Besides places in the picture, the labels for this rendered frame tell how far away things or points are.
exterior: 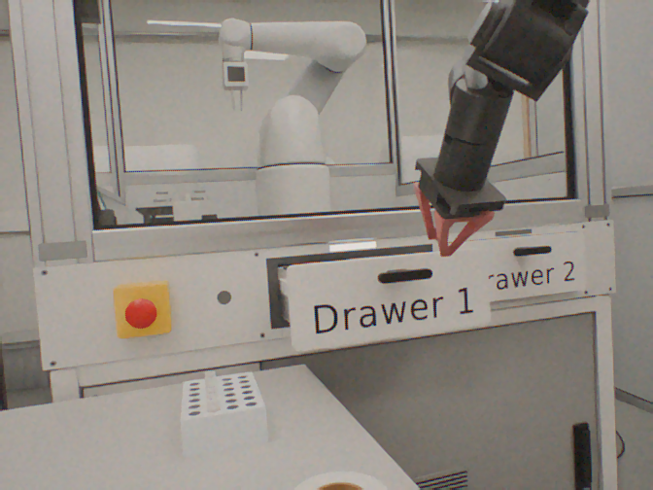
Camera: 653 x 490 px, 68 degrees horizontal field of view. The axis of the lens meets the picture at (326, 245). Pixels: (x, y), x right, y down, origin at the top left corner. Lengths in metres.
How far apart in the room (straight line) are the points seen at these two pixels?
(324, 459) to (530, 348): 0.61
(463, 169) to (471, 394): 0.54
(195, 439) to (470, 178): 0.39
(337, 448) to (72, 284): 0.45
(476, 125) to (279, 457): 0.38
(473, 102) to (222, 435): 0.41
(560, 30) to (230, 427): 0.48
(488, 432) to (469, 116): 0.66
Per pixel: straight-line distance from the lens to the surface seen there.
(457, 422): 0.97
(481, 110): 0.51
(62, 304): 0.78
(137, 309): 0.69
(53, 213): 0.77
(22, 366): 3.82
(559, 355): 1.07
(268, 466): 0.49
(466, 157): 0.53
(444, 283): 0.69
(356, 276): 0.63
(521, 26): 0.49
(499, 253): 0.92
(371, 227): 0.82
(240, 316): 0.77
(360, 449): 0.51
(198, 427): 0.52
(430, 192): 0.56
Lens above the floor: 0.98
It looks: 3 degrees down
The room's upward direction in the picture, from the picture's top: 4 degrees counter-clockwise
